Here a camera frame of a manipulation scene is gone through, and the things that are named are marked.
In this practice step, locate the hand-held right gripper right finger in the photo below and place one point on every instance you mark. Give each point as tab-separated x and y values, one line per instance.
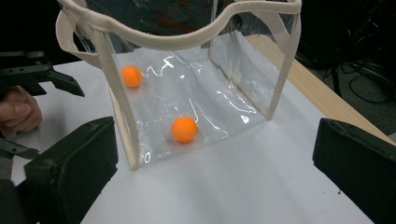
358	165

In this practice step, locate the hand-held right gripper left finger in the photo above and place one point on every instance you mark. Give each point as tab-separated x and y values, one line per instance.
74	168

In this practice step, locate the plain orange ball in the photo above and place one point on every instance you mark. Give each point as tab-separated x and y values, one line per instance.
131	76

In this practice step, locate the orange ball with dark print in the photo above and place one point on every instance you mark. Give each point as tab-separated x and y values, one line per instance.
184	129

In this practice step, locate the clear plastic bag beige trim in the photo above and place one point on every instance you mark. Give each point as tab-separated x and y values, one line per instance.
186	40

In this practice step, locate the wooden table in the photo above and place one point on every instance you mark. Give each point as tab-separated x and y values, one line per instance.
336	102

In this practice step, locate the white table sheet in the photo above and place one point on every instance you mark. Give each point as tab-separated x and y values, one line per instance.
249	180

